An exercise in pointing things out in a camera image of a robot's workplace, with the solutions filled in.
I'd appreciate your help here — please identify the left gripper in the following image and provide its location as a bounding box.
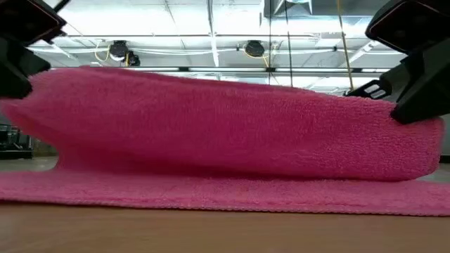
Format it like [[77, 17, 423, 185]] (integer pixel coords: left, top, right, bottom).
[[0, 0, 68, 100]]

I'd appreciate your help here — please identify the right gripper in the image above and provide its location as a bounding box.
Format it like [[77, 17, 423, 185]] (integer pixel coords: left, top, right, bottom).
[[344, 0, 450, 125]]

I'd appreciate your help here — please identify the coral pink towel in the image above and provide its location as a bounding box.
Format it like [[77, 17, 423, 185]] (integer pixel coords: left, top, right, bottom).
[[0, 65, 450, 217]]

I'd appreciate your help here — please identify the long ceiling light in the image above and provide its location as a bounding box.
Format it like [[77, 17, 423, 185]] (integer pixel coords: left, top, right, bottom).
[[122, 65, 391, 74]]

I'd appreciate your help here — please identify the yellow hanging cable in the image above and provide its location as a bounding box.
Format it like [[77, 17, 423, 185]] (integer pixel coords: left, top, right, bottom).
[[336, 0, 356, 91]]

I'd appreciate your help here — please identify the black ceiling cord reel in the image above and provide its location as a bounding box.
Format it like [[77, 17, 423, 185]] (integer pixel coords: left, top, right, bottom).
[[244, 39, 266, 58], [108, 39, 141, 67]]

